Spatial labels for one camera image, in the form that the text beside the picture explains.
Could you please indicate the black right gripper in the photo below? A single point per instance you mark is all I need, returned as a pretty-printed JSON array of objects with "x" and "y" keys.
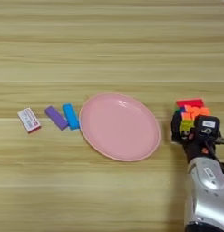
[{"x": 198, "y": 149}]

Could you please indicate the multicoloured puzzle cube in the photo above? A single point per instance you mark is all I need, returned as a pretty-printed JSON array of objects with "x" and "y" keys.
[{"x": 193, "y": 113}]

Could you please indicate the pink round plate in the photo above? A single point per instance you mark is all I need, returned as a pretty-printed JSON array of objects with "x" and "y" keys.
[{"x": 119, "y": 127}]

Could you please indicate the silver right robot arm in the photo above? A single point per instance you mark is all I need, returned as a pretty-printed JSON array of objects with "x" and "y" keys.
[{"x": 205, "y": 193}]

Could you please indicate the blue rectangular block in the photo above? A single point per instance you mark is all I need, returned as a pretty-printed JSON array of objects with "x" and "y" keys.
[{"x": 71, "y": 116}]

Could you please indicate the purple rectangular block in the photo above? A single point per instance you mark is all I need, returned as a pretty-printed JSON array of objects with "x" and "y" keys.
[{"x": 56, "y": 117}]

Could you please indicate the white eraser red print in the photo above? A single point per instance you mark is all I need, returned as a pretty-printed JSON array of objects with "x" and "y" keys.
[{"x": 29, "y": 120}]

